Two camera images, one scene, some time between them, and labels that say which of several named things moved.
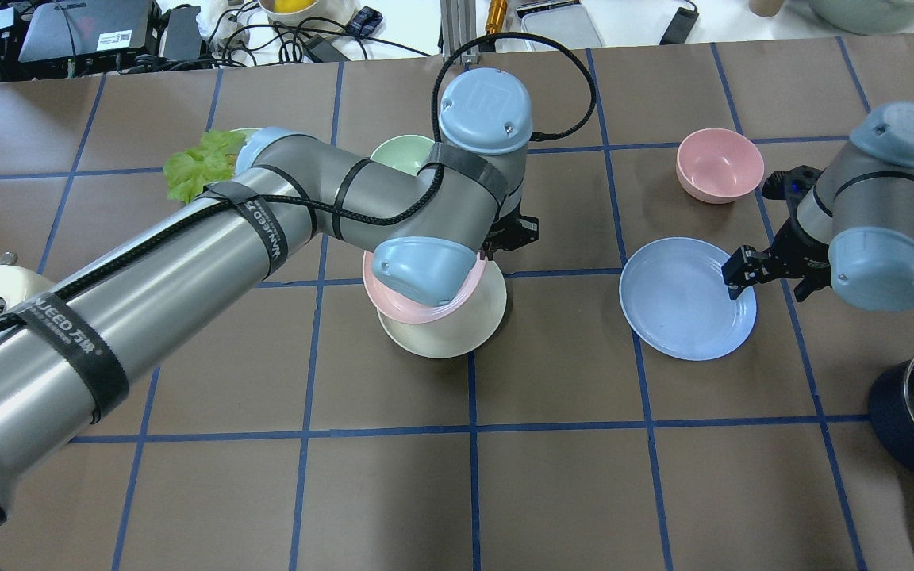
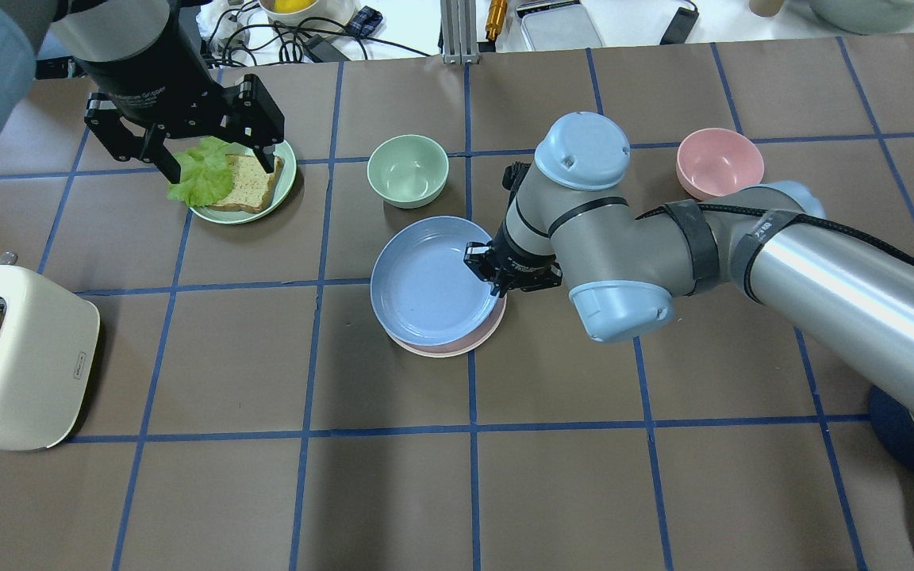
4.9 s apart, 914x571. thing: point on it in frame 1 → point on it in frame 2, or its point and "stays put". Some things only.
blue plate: x=674 y=297 → x=424 y=290
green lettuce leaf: x=209 y=161 stays put
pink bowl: x=719 y=165 stays put
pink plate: x=415 y=312 → x=479 y=338
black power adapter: x=681 y=26 stays put
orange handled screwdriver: x=495 y=17 stays put
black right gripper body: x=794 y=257 → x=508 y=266
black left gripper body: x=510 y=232 → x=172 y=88
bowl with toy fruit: x=295 y=12 stays put
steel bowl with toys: x=869 y=17 stays put
